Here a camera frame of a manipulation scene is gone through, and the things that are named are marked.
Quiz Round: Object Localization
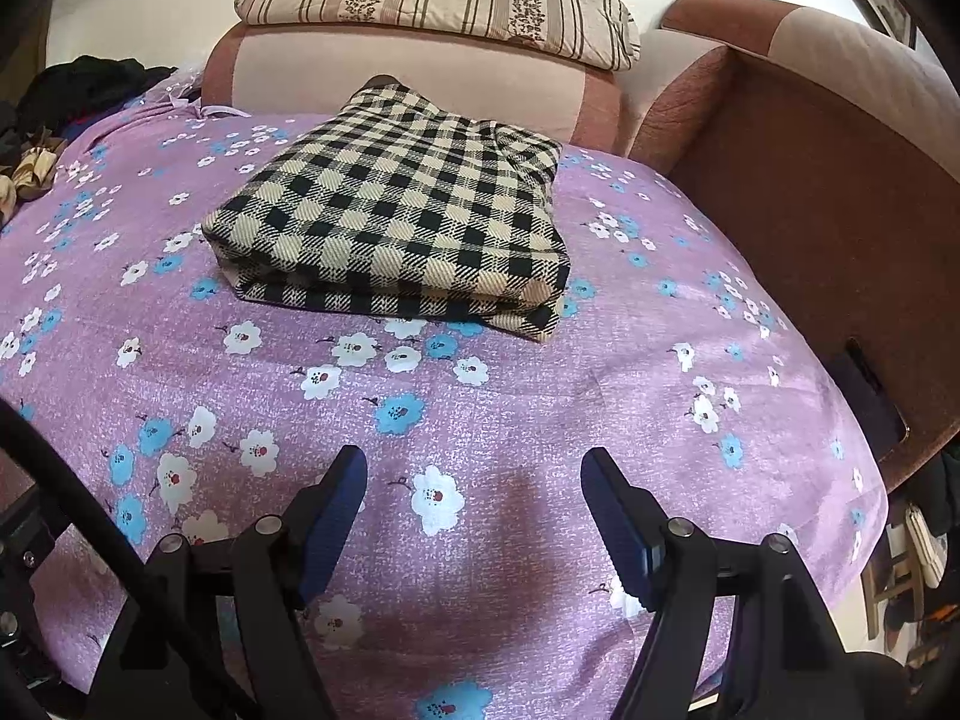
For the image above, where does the pile of dark clothes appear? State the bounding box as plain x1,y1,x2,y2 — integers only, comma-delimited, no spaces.
0,55,177,158

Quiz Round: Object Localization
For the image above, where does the dark hanging clothing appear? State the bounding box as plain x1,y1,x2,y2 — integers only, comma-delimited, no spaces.
898,454,960,541

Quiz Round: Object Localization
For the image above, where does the black and cream checkered coat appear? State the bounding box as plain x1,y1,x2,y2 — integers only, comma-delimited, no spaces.
201,75,571,346

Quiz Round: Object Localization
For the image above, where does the purple floral bedsheet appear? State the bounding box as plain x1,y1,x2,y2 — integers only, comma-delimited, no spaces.
0,67,890,720

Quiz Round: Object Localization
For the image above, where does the brown and beige patterned blanket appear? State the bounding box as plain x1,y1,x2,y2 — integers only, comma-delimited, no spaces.
0,127,76,230

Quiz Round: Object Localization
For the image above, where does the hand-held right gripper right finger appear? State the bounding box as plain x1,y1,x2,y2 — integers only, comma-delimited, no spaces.
580,447,863,720

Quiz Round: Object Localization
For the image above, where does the wooden stool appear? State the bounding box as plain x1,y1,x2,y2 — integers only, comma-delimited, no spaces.
861,532,931,638

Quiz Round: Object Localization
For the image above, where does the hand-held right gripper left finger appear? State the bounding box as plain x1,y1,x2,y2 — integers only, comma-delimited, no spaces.
88,445,368,720

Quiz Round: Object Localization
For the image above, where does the black cable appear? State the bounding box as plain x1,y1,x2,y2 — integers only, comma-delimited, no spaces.
0,396,252,720

